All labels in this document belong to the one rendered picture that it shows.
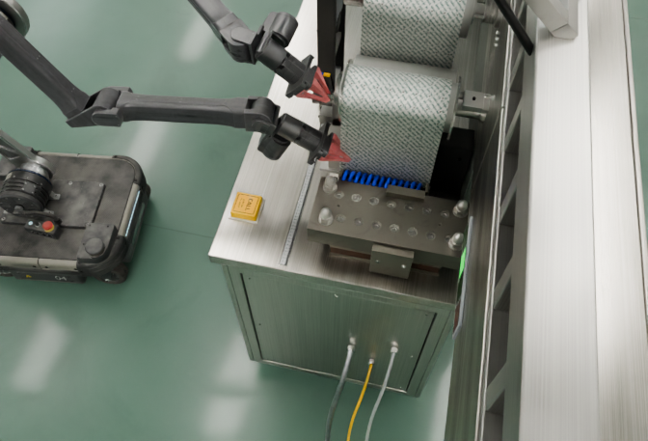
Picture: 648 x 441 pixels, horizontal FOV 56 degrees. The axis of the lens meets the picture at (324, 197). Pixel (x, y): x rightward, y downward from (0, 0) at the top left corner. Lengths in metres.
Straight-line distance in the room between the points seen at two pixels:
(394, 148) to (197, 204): 1.49
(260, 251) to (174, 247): 1.14
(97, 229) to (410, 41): 1.47
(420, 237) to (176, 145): 1.79
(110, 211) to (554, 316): 2.08
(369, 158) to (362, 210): 0.13
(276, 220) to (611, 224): 0.88
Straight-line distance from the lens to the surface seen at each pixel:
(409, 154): 1.50
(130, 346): 2.56
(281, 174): 1.74
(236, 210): 1.65
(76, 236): 2.57
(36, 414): 2.60
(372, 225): 1.50
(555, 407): 0.71
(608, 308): 1.04
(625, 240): 1.11
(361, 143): 1.49
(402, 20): 1.52
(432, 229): 1.51
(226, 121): 1.49
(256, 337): 2.11
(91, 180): 2.71
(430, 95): 1.39
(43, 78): 1.58
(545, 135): 0.89
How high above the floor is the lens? 2.30
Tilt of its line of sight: 56 degrees down
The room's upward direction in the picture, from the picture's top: straight up
